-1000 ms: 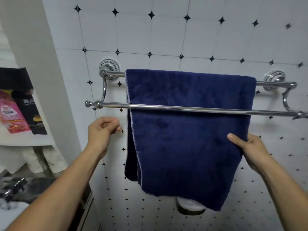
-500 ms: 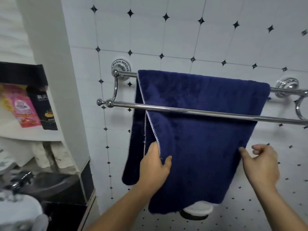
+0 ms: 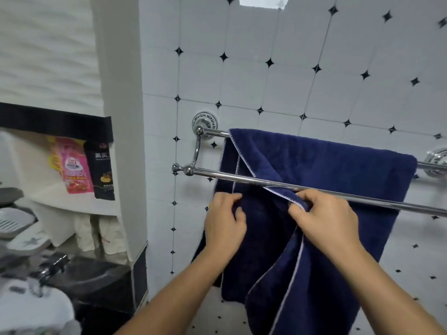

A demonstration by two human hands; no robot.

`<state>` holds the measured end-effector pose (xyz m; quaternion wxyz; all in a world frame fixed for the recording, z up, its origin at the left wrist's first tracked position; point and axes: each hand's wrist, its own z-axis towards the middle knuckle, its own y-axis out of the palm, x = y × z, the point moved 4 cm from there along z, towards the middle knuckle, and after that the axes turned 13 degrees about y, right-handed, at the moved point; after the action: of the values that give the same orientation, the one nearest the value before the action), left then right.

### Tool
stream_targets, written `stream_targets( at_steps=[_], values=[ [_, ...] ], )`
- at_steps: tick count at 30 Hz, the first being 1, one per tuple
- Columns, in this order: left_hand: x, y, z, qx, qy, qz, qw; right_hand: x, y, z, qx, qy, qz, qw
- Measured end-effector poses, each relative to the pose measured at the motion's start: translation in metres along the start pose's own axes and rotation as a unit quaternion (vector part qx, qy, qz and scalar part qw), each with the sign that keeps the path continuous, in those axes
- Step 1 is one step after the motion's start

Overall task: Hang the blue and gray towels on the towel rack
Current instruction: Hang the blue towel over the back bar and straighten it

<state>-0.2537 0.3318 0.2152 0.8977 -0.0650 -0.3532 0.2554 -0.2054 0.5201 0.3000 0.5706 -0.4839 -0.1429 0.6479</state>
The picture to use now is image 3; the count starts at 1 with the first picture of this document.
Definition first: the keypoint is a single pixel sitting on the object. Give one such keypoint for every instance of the person's left hand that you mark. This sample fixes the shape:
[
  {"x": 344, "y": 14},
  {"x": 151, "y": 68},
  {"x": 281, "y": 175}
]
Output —
[{"x": 223, "y": 230}]

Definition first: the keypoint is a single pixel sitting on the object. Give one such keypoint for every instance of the person's right hand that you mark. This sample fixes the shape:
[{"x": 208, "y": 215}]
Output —
[{"x": 328, "y": 226}]

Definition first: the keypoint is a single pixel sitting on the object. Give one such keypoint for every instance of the person's left thumb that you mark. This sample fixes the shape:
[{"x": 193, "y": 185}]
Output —
[{"x": 241, "y": 215}]

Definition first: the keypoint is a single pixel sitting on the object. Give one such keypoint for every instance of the person's right thumb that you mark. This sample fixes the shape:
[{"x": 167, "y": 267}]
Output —
[{"x": 296, "y": 216}]

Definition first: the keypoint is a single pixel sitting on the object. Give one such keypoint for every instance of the navy blue towel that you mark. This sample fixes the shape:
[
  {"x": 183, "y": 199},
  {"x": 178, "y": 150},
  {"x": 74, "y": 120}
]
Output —
[{"x": 321, "y": 163}]

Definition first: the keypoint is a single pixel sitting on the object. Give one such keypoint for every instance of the person's right forearm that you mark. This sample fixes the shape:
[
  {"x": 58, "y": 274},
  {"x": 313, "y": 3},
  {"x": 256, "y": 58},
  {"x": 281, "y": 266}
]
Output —
[{"x": 380, "y": 293}]

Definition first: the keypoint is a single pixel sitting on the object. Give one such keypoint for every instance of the person's left forearm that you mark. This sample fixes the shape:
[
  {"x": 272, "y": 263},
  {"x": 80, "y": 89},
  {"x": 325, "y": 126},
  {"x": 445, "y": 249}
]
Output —
[{"x": 174, "y": 293}]

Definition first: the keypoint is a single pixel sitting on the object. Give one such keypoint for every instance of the black refill pouch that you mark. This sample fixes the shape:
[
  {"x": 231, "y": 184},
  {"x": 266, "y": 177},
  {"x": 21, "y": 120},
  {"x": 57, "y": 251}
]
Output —
[{"x": 102, "y": 170}]

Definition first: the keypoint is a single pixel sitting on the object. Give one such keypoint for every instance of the black countertop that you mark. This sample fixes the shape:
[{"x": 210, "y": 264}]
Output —
[{"x": 101, "y": 286}]

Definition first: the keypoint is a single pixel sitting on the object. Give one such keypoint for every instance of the pink refill pouch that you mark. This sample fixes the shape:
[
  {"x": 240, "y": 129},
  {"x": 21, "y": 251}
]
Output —
[{"x": 76, "y": 167}]

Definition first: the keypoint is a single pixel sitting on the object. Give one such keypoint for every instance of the yellow pouch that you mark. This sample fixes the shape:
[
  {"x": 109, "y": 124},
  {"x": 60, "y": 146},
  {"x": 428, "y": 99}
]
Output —
[{"x": 53, "y": 153}]

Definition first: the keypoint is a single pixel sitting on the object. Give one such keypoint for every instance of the chrome faucet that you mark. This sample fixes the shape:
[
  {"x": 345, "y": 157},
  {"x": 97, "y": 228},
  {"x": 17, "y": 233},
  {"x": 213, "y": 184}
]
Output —
[{"x": 49, "y": 270}]

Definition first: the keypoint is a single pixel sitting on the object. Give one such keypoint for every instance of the white corner shelf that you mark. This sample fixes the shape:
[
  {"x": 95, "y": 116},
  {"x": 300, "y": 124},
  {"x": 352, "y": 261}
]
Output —
[{"x": 42, "y": 191}]

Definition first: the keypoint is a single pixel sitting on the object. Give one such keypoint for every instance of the white soap dish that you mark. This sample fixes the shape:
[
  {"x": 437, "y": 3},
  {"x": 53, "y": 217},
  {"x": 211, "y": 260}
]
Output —
[{"x": 29, "y": 242}]

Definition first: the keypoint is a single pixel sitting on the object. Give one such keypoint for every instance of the grey soap dish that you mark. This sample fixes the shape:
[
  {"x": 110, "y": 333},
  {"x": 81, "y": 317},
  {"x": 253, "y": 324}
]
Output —
[{"x": 15, "y": 223}]

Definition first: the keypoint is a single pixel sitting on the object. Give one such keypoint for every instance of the white sink basin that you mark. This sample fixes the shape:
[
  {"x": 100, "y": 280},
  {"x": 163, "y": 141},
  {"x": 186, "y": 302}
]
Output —
[{"x": 31, "y": 308}]

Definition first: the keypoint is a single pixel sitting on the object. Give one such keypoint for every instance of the dark grey tray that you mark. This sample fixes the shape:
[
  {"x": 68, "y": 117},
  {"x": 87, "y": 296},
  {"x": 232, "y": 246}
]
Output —
[{"x": 9, "y": 196}]

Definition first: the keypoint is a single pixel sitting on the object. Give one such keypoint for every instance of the chrome double towel rail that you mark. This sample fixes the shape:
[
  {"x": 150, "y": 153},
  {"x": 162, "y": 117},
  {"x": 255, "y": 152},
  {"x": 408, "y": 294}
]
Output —
[{"x": 223, "y": 176}]

